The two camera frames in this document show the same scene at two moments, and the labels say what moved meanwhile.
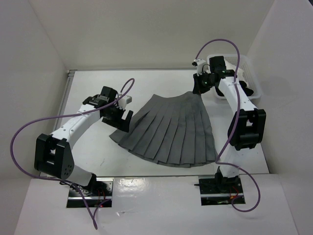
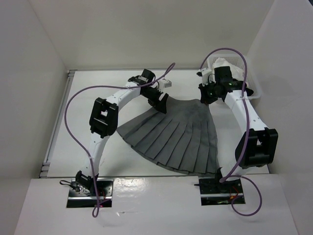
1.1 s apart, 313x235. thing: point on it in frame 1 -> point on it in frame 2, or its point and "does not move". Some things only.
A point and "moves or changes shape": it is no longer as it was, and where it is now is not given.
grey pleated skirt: [172, 129] moves or changes shape
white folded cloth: [230, 66] does not move
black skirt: [248, 90] does not move
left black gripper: [122, 125] -> [159, 105]
